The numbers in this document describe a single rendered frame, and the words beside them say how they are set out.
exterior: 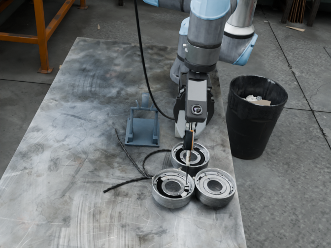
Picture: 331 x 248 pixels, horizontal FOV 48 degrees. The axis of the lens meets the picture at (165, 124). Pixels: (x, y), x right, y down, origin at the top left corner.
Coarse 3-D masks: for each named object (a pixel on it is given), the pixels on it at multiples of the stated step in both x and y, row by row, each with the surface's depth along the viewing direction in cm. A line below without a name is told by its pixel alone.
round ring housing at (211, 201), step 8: (208, 168) 97; (216, 168) 97; (200, 176) 96; (224, 176) 97; (208, 184) 96; (216, 184) 96; (224, 184) 95; (232, 184) 95; (200, 192) 90; (208, 192) 92; (216, 192) 92; (224, 192) 93; (232, 192) 91; (200, 200) 93; (208, 200) 90; (216, 200) 89; (224, 200) 90
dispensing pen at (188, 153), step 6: (186, 132) 90; (192, 132) 90; (186, 138) 90; (192, 138) 90; (186, 144) 90; (186, 150) 90; (186, 156) 92; (186, 162) 92; (186, 168) 93; (186, 174) 93; (186, 180) 93
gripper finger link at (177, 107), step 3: (177, 96) 86; (177, 99) 85; (174, 102) 87; (177, 102) 86; (174, 105) 86; (177, 105) 86; (180, 105) 86; (174, 108) 87; (177, 108) 87; (180, 108) 87; (183, 108) 87; (174, 111) 87; (177, 111) 87; (174, 114) 88; (177, 114) 88; (174, 117) 88; (177, 117) 88; (177, 120) 89
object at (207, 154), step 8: (176, 144) 103; (200, 144) 104; (184, 152) 103; (192, 152) 103; (208, 152) 102; (176, 160) 98; (184, 160) 100; (208, 160) 99; (176, 168) 99; (184, 168) 98; (192, 168) 97; (200, 168) 98
